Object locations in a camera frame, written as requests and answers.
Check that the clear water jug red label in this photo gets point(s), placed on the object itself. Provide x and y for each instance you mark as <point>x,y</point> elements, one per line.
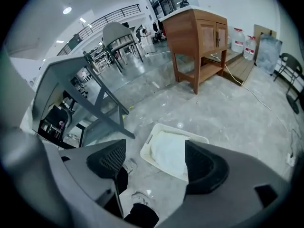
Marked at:
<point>249,49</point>
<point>238,41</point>
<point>230,38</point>

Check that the black metal chair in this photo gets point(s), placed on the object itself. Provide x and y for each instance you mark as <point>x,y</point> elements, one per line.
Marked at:
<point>291,63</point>

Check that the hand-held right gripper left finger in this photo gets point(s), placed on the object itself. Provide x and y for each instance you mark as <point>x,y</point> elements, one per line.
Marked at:
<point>78,165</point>

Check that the grey drain pipe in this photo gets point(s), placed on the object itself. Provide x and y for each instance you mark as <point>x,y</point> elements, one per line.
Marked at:
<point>67,114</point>

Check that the person's black trouser leg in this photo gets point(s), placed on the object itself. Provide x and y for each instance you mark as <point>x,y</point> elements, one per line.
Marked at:
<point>142,217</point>

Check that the wooden cabinet with white top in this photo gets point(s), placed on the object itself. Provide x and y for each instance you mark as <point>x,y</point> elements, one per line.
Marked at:
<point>183,32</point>

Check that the white washbasin on black stand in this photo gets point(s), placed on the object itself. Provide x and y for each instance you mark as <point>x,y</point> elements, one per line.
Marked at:
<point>47,84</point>

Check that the round ceiling light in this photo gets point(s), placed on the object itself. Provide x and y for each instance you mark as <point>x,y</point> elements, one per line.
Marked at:
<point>67,10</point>

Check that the person's grey sneaker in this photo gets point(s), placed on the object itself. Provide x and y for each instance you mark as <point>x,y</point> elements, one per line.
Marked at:
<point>141,198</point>
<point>130,166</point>

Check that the clear plastic sheet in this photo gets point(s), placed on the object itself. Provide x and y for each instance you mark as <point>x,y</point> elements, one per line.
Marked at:
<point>269,53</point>

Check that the black mezzanine railing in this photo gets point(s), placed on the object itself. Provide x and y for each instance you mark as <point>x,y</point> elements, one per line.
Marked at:
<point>107,18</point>

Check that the white extension socket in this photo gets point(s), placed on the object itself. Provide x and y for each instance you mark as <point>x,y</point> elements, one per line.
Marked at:
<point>291,160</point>

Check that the white cloth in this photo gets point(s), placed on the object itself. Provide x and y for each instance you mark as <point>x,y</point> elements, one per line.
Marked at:
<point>168,151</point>

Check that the wooden plank platform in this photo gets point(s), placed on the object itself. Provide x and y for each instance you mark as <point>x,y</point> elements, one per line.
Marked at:
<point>240,68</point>

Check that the brown cardboard sheet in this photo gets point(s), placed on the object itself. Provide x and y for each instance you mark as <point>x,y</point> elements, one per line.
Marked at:
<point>263,31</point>

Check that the grey padded chair black legs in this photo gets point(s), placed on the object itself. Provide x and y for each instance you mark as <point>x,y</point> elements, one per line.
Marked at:
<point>114,32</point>

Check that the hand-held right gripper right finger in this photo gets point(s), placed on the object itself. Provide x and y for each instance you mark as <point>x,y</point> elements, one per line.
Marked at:
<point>237,193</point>

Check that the white plastic basket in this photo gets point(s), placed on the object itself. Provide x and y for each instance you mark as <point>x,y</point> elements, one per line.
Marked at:
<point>166,128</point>

